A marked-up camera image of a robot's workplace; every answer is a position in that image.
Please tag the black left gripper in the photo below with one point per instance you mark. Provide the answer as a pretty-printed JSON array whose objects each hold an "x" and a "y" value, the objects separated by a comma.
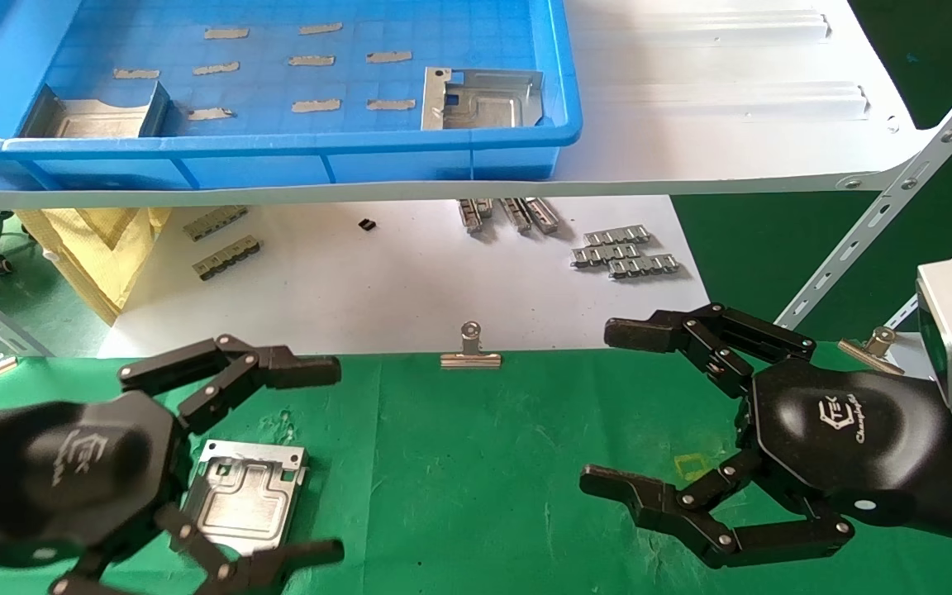
[{"x": 71, "y": 463}]

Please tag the grey connector strip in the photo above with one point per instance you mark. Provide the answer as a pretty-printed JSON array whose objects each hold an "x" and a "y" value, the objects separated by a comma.
[
  {"x": 228, "y": 257},
  {"x": 216, "y": 222}
]

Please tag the yellow woven bag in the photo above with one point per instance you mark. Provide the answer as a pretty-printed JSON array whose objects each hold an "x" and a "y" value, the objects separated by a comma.
[{"x": 96, "y": 248}]

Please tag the blue plastic bin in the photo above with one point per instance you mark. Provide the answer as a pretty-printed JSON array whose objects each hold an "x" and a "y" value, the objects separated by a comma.
[{"x": 410, "y": 165}]

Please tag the white metal shelf panel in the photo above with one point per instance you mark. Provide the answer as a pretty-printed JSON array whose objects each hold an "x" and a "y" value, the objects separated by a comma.
[{"x": 691, "y": 124}]

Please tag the stamped sheet metal bracket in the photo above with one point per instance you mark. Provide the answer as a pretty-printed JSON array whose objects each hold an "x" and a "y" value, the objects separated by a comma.
[
  {"x": 96, "y": 120},
  {"x": 253, "y": 496},
  {"x": 484, "y": 107}
]

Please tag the green table cloth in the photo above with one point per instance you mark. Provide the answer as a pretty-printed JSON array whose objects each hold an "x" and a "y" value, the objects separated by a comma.
[{"x": 476, "y": 463}]

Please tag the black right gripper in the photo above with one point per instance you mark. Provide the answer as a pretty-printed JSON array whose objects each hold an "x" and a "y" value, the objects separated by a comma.
[{"x": 840, "y": 430}]

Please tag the silver toothed metal strip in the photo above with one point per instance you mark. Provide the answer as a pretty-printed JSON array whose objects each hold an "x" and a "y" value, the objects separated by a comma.
[
  {"x": 616, "y": 235},
  {"x": 644, "y": 265},
  {"x": 606, "y": 254}
]

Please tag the silver metal clip part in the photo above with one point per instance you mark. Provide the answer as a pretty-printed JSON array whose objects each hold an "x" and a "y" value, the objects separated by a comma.
[
  {"x": 544, "y": 215},
  {"x": 473, "y": 215},
  {"x": 516, "y": 215}
]

